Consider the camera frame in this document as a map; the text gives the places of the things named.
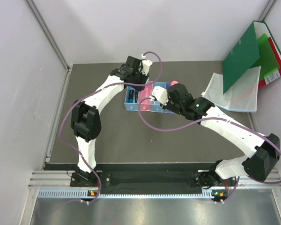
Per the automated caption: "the purple plastic drawer bin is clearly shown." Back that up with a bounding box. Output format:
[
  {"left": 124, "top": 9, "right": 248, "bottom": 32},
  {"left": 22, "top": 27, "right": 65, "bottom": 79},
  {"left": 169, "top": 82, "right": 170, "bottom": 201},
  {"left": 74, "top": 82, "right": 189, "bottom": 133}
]
[{"left": 164, "top": 82, "right": 173, "bottom": 114}]

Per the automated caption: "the black highlighter blue cap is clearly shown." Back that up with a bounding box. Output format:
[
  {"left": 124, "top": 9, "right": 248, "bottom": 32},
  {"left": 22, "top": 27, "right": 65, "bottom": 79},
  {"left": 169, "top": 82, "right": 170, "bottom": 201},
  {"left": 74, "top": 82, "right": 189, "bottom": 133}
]
[{"left": 127, "top": 90, "right": 134, "bottom": 103}]

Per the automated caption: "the light blue drawer bin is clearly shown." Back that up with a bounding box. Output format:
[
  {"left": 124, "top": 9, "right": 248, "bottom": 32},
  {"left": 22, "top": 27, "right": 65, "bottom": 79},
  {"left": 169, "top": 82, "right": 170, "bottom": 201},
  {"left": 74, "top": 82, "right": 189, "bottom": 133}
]
[{"left": 151, "top": 82, "right": 166, "bottom": 113}]

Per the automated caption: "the pink plastic drawer bin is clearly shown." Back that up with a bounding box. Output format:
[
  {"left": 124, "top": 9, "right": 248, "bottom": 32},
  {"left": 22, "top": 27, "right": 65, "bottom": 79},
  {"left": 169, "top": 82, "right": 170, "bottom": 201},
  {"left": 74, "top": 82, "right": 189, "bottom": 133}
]
[{"left": 138, "top": 81, "right": 153, "bottom": 111}]

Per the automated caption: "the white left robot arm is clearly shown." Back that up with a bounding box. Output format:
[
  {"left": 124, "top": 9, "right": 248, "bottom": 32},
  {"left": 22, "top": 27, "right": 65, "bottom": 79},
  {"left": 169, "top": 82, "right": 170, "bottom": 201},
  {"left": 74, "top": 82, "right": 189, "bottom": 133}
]
[{"left": 70, "top": 55, "right": 153, "bottom": 186}]

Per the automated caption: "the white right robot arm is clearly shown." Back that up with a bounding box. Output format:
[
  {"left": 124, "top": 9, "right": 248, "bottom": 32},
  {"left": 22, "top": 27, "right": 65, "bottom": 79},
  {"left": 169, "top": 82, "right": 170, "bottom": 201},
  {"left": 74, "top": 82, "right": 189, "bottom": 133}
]
[{"left": 152, "top": 83, "right": 280, "bottom": 186}]

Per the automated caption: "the translucent light blue folder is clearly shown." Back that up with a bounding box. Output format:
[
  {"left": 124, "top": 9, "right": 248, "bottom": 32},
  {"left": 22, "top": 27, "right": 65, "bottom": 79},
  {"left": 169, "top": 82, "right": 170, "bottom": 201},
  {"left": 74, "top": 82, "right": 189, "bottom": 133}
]
[{"left": 202, "top": 66, "right": 261, "bottom": 113}]

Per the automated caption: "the green binder folder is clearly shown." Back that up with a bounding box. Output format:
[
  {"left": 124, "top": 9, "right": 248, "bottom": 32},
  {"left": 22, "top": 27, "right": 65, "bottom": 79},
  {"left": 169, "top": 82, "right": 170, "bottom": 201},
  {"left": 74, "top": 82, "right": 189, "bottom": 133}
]
[{"left": 222, "top": 21, "right": 281, "bottom": 93}]

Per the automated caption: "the red folder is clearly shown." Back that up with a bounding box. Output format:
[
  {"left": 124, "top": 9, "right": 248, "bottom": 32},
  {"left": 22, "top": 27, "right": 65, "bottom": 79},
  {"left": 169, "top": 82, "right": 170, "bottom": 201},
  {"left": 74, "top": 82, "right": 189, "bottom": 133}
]
[{"left": 257, "top": 34, "right": 281, "bottom": 89}]

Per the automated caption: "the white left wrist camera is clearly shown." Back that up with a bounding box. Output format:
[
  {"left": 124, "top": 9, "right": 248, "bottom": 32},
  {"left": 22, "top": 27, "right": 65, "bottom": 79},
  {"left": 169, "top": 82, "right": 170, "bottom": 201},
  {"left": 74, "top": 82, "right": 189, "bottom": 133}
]
[{"left": 140, "top": 54, "right": 153, "bottom": 76}]

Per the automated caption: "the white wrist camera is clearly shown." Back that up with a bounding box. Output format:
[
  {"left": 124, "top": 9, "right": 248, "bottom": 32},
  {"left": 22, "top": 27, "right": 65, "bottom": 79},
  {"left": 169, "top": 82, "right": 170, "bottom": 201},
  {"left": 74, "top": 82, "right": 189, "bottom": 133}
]
[
  {"left": 149, "top": 86, "right": 169, "bottom": 106},
  {"left": 140, "top": 54, "right": 153, "bottom": 76}
]

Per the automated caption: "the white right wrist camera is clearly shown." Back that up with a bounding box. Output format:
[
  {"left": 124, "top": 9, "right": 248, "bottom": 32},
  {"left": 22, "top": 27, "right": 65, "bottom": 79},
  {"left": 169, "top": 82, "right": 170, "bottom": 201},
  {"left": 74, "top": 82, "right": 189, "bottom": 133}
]
[{"left": 149, "top": 86, "right": 169, "bottom": 106}]

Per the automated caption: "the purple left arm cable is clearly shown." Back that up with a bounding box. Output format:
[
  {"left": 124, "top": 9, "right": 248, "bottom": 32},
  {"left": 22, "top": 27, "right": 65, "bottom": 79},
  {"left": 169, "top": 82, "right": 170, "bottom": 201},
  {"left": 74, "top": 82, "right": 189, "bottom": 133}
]
[{"left": 59, "top": 51, "right": 163, "bottom": 204}]

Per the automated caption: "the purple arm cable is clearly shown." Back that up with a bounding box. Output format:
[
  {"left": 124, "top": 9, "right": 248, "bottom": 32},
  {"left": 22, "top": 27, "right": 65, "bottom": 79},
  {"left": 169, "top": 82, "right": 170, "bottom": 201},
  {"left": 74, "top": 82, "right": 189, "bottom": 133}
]
[
  {"left": 138, "top": 97, "right": 281, "bottom": 204},
  {"left": 59, "top": 51, "right": 163, "bottom": 204}
]

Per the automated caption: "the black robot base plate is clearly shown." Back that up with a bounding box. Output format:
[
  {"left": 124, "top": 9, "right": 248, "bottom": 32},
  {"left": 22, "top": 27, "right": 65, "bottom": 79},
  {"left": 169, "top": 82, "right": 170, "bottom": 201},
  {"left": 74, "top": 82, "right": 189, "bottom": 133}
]
[{"left": 70, "top": 163, "right": 236, "bottom": 188}]

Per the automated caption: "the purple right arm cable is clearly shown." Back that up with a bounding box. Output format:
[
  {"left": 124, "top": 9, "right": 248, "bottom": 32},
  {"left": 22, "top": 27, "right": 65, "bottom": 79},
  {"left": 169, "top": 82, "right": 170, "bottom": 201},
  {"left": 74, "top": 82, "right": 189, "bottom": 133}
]
[{"left": 138, "top": 97, "right": 281, "bottom": 204}]

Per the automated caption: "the aluminium cable duct rail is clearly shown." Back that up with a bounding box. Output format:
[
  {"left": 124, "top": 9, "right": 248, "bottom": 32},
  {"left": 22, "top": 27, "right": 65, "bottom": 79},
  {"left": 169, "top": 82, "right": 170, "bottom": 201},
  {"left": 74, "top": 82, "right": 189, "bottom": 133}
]
[{"left": 28, "top": 170, "right": 281, "bottom": 200}]

